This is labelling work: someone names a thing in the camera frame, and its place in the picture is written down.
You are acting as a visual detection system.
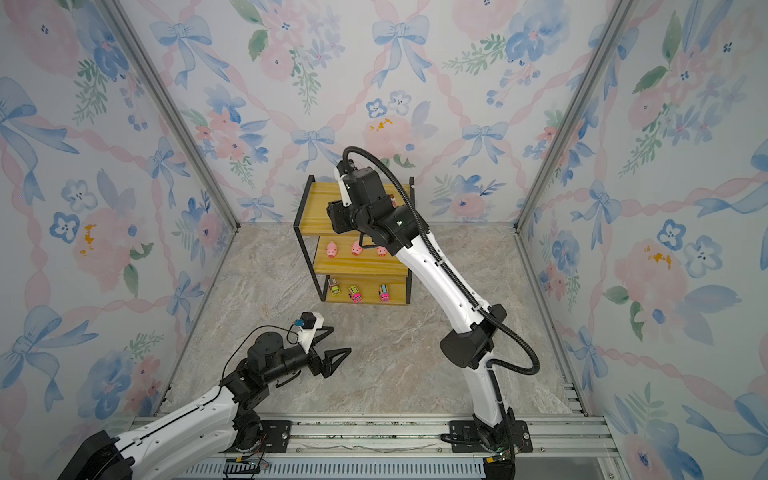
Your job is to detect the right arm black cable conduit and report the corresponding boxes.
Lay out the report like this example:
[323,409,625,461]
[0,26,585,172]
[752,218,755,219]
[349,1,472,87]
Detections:
[341,145,541,457]

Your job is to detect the colourful robot toy green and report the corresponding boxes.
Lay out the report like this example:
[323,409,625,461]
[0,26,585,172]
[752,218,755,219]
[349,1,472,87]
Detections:
[348,285,362,304]

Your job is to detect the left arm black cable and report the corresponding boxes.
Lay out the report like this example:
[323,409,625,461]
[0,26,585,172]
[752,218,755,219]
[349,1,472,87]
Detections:
[220,324,301,385]

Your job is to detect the brown green robot toy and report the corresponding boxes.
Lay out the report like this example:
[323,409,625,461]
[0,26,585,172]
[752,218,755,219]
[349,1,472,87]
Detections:
[328,278,341,296]

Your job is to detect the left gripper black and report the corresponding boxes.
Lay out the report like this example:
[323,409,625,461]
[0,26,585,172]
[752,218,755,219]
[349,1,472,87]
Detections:
[263,326,350,387]

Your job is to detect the aluminium corner post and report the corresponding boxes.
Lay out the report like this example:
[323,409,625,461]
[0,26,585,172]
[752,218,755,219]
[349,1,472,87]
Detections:
[95,0,240,231]
[514,0,635,234]

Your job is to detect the aluminium corner post left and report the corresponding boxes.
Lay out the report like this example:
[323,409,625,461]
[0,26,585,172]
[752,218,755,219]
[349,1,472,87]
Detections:
[95,0,240,231]

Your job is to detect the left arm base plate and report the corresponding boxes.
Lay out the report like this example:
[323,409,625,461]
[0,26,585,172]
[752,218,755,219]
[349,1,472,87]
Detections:
[232,420,293,453]

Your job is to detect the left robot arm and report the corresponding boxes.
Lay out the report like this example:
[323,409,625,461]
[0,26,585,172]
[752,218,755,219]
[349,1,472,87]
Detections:
[59,327,352,479]

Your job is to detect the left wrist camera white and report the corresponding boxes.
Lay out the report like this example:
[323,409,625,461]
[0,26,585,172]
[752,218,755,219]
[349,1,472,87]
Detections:
[294,312,324,353]

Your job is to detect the aluminium corner post right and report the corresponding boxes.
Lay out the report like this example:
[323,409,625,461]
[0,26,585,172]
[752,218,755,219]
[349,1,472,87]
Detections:
[514,0,635,234]

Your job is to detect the colourful robot toy pink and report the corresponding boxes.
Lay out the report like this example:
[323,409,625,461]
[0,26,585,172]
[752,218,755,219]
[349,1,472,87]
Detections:
[379,284,391,303]

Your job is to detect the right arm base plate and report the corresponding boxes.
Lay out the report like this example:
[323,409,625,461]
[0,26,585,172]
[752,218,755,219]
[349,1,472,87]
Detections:
[440,420,533,455]

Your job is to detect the wooden shelf black metal frame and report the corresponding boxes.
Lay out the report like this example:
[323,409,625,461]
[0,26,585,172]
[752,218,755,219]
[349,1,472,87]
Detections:
[293,175,412,306]

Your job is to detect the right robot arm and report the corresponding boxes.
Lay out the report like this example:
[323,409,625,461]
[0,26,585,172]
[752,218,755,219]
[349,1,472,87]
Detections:
[327,163,511,452]

